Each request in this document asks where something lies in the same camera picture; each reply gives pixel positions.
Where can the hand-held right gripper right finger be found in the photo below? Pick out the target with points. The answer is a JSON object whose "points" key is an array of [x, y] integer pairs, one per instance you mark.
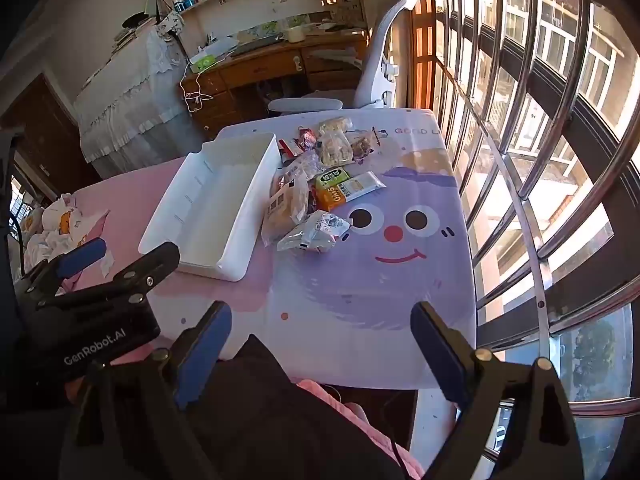
{"points": [[440, 355]]}

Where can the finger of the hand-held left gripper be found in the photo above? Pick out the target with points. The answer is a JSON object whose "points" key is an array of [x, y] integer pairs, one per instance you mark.
{"points": [[145, 267], [82, 255]]}

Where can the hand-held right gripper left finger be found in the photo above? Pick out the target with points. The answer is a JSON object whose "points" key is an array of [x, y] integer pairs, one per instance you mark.
{"points": [[202, 360]]}

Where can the white plastic bin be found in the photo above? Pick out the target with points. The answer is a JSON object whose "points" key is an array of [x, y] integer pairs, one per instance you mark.
{"points": [[215, 195]]}

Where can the red white snack packet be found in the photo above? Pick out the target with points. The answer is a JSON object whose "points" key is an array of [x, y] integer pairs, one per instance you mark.
{"points": [[289, 149]]}

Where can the white yellow snack packet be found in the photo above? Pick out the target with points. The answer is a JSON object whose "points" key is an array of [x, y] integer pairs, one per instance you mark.
{"points": [[360, 185]]}

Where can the clear plastic snack packet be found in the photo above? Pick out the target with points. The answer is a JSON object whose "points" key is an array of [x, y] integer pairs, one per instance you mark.
{"points": [[305, 162]]}

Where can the orange snack packet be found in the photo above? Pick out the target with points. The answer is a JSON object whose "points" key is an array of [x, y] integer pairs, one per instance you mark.
{"points": [[327, 199]]}

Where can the red clear-wrapped snack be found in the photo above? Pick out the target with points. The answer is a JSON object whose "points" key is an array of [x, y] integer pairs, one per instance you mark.
{"points": [[306, 137]]}

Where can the green snack packet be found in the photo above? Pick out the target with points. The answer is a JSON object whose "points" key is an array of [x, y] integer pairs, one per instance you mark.
{"points": [[332, 176]]}

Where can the clear nut bar pack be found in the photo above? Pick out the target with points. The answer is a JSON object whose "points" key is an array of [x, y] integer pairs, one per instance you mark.
{"points": [[362, 147]]}

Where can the white printed blanket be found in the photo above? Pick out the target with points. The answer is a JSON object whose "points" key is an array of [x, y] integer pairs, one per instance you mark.
{"points": [[55, 225]]}

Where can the dark cloth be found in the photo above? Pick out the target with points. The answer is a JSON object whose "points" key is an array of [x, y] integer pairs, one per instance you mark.
{"points": [[280, 410]]}

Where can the pink garment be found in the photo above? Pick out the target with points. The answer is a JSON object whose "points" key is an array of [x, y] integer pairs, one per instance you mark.
{"points": [[350, 412]]}

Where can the printed cartoon tablecloth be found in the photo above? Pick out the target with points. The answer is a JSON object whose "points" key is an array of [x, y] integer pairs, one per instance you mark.
{"points": [[350, 285]]}

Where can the dark wooden cabinet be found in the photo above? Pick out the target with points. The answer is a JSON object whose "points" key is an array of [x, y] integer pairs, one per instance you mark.
{"points": [[45, 130]]}

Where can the white lace cloth cover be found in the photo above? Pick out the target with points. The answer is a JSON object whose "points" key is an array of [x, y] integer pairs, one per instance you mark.
{"points": [[125, 95]]}

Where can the green tissue box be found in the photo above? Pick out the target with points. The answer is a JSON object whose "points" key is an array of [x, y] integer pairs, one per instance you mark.
{"points": [[205, 62]]}

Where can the wooden desk with drawers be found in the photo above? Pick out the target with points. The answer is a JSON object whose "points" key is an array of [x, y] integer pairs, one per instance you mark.
{"points": [[260, 67]]}

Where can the white plastic bag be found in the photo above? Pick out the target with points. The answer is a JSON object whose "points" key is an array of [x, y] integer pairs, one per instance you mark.
{"points": [[220, 47]]}

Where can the floral fabric bag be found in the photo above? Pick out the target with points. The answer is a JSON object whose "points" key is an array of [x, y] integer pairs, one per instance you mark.
{"points": [[170, 22]]}

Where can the dark laptop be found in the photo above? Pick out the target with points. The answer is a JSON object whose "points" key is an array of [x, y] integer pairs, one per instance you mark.
{"points": [[255, 44]]}

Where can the cream pot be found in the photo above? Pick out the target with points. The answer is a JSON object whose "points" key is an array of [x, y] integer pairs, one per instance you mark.
{"points": [[295, 34]]}

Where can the window with metal grille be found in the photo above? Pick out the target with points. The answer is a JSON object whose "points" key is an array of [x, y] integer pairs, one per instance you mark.
{"points": [[550, 85]]}

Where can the grey office chair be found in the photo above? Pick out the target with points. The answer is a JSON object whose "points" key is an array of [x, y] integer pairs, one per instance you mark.
{"points": [[385, 35]]}

